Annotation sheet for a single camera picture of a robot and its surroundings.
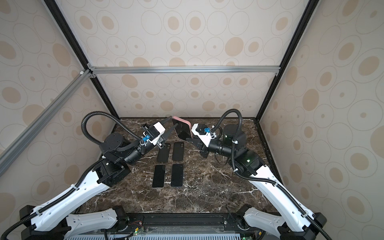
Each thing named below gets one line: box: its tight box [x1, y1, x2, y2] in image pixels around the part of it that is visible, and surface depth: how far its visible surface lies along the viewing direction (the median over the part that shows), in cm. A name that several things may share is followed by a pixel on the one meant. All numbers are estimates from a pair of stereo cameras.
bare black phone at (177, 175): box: [171, 164, 183, 187], surface depth 91 cm
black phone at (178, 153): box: [172, 142, 185, 162], surface depth 101 cm
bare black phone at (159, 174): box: [152, 165, 166, 188], surface depth 91 cm
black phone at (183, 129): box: [172, 116, 193, 140], surface depth 51 cm
